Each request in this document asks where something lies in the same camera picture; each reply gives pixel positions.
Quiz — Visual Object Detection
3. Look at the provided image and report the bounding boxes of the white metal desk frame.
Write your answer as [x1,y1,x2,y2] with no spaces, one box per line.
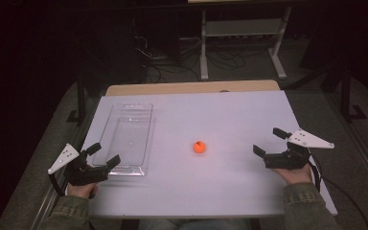
[198,6,293,81]

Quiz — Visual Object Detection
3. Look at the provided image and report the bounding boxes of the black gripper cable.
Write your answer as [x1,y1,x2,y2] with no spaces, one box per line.
[48,172,67,197]
[308,149,368,230]

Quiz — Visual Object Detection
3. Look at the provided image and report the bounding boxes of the tangle of floor cables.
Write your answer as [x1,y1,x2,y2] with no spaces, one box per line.
[132,34,247,84]

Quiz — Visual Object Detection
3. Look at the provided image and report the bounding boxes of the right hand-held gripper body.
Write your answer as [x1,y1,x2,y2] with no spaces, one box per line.
[263,127,335,171]

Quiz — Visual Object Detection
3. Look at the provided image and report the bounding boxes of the black metal stand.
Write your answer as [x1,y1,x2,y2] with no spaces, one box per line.
[65,72,88,127]
[338,61,368,124]

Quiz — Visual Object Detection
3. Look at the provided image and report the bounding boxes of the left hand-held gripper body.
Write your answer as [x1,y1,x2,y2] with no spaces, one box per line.
[47,143,110,187]

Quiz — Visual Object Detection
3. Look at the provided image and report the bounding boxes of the clear plastic tray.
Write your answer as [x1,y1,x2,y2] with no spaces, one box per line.
[91,102,156,177]

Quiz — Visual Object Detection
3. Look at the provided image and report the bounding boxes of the person's left hand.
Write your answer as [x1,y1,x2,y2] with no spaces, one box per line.
[66,181,100,199]

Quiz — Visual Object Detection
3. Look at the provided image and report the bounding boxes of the person's right hand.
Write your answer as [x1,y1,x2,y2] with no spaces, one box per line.
[272,163,314,186]

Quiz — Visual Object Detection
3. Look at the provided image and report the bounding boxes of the orange ping-pong ball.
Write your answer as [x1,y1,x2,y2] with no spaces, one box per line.
[193,140,207,154]

